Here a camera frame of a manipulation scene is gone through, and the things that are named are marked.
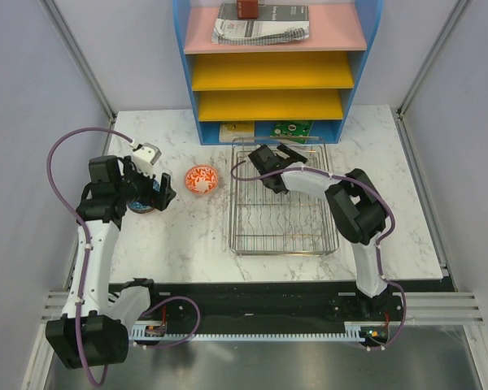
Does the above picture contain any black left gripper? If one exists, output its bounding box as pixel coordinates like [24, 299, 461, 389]
[115, 156, 175, 211]

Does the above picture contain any blue triangle pattern bowl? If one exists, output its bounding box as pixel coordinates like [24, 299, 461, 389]
[127, 180, 160, 214]

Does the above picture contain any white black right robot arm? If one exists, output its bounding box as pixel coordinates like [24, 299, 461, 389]
[248, 144, 395, 320]

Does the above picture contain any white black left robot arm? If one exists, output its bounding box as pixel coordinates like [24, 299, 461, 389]
[46, 149, 176, 369]

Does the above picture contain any orange floral white bowl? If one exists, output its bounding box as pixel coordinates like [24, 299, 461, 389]
[185, 165, 219, 195]

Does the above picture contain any green book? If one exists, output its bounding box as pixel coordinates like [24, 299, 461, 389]
[271, 120, 313, 144]

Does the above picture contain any yellow illustrated book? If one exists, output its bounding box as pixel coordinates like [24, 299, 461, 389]
[219, 121, 255, 143]

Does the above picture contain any blue shelf unit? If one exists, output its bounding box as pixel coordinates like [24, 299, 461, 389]
[172, 1, 384, 145]

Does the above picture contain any grey manual booklet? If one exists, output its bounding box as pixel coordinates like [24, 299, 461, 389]
[211, 2, 310, 46]

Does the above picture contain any brown wooden block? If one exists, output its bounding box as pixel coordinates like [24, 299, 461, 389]
[236, 0, 265, 20]

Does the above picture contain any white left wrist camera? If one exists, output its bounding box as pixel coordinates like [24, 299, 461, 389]
[130, 140, 161, 179]

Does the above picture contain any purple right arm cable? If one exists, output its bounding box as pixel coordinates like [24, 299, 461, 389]
[229, 160, 410, 353]

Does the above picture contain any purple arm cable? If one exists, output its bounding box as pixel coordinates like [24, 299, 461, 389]
[47, 127, 200, 386]
[229, 160, 410, 353]

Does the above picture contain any stainless wire dish rack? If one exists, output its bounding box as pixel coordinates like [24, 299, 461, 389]
[229, 136, 339, 256]

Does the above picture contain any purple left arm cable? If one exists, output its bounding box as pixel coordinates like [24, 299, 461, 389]
[47, 127, 200, 386]

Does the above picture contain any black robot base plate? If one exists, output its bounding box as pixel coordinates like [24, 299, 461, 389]
[138, 277, 455, 334]

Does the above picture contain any white slotted cable duct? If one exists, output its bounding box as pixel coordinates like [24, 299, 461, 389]
[129, 323, 388, 344]

